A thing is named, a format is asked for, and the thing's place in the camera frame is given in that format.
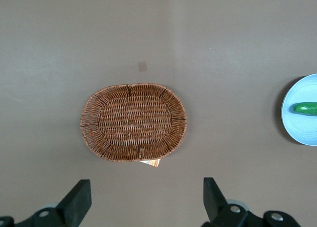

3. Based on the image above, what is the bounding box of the light blue round plate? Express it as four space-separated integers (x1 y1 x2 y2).
281 73 317 146

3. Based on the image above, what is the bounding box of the brown oval wicker basket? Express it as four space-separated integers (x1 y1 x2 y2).
80 82 188 163

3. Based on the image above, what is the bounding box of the orange paper basket tag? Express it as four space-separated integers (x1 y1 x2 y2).
139 159 161 168

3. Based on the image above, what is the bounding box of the green cucumber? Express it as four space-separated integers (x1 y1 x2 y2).
292 102 317 116

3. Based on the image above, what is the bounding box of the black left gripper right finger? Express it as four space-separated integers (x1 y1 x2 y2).
202 177 301 227

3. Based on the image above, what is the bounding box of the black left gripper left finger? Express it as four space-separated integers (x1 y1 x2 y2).
0 179 93 227

